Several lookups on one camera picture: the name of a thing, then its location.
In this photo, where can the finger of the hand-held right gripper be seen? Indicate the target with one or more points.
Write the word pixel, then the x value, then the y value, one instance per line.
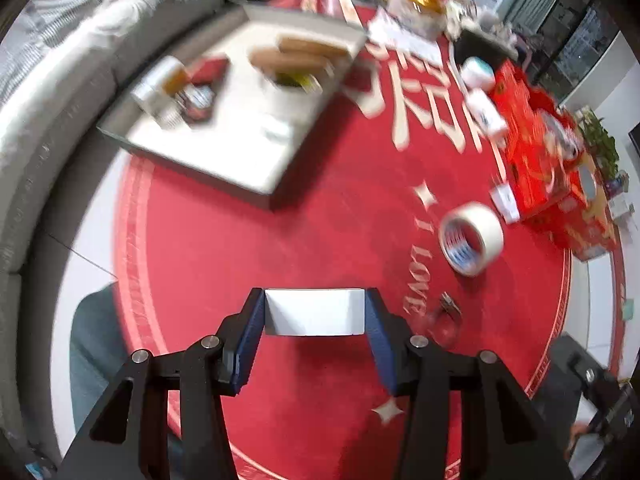
pixel 595 382

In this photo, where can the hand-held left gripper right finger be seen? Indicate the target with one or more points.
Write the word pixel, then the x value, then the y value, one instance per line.
pixel 380 340

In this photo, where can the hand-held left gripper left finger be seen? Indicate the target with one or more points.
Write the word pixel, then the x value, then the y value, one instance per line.
pixel 250 340

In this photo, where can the grey shallow tray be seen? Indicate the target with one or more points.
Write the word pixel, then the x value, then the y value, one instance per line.
pixel 235 150

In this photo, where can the dark foil packet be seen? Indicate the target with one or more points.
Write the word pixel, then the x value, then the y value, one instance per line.
pixel 195 102

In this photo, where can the yellow label white bottle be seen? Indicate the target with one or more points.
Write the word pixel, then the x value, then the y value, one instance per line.
pixel 160 90

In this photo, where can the brown paper tape roll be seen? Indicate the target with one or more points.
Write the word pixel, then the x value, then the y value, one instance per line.
pixel 312 46
pixel 290 62

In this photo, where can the round red printed rug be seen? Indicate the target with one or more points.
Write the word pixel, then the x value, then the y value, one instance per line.
pixel 310 240

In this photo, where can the white tape roll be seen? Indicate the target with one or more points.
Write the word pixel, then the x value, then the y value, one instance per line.
pixel 492 230

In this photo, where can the small white printed box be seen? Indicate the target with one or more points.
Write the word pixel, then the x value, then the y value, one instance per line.
pixel 505 202

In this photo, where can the red gift box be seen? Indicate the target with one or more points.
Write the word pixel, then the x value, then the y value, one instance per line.
pixel 530 160

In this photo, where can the green potted plant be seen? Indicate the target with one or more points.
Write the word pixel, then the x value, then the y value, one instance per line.
pixel 597 140

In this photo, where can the white pill bottle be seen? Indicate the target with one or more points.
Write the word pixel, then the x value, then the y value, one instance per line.
pixel 485 110

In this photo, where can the white jar teal lid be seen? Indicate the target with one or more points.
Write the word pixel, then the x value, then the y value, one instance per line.
pixel 477 72

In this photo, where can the sofa with white cover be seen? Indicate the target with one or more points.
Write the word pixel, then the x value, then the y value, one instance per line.
pixel 50 110

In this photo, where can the white paper sheet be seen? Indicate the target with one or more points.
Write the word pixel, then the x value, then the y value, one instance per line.
pixel 400 35

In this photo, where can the black box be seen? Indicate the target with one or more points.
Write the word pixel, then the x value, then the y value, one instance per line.
pixel 475 45

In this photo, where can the clear bag with gold item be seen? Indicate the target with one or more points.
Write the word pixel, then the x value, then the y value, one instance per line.
pixel 417 7

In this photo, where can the glass display cabinet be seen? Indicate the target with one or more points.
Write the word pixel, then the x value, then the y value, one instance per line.
pixel 575 45

